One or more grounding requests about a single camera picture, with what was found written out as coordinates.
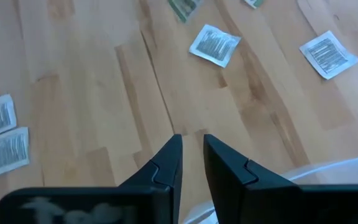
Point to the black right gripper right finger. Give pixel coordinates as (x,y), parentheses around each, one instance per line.
(291,208)

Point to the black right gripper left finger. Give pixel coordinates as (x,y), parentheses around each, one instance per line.
(89,208)

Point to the large clear plastic container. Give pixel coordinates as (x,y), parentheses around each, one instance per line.
(337,171)

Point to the green striped bandage packet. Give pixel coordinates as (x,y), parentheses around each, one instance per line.
(185,8)
(254,3)

